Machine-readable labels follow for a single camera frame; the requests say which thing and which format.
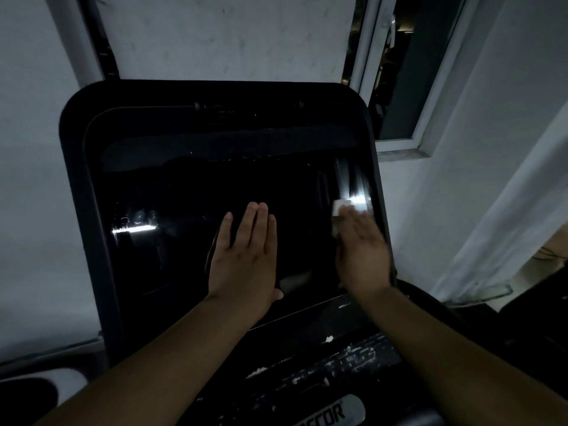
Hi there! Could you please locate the white curtain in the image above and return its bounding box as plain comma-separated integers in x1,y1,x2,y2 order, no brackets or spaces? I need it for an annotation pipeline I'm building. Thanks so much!
430,99,568,306

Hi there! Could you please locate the person's left forearm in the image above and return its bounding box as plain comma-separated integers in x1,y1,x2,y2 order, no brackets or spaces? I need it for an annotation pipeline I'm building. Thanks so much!
35,293,269,426

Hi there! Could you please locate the white framed window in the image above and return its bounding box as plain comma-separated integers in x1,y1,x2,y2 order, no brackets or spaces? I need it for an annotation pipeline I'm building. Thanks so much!
341,0,472,161

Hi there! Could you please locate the grey treadmill handrail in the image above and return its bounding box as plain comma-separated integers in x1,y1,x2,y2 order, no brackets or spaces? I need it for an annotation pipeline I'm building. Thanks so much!
0,335,109,426

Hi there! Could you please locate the thin black cable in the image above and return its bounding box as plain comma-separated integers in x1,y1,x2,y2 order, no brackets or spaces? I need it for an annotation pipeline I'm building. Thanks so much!
531,245,568,263

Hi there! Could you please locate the person's left hand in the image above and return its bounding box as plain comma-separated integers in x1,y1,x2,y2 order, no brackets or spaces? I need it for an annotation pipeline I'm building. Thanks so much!
206,201,285,308

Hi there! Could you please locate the black worn treadmill console panel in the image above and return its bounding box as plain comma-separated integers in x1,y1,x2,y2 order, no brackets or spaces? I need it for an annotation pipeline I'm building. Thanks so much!
177,279,568,426

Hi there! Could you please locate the person's right hand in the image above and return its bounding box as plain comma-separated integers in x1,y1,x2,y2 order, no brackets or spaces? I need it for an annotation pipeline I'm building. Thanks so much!
333,204,394,303

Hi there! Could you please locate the black treadmill display screen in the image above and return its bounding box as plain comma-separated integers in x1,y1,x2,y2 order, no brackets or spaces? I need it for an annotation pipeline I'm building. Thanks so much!
59,79,396,365

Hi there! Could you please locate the white cleaning cloth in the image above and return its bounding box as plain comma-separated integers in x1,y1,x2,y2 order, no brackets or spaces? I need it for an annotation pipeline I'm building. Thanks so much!
331,196,372,218

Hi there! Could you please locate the person's right forearm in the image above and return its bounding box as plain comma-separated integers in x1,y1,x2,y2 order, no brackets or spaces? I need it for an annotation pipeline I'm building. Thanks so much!
354,285,568,426

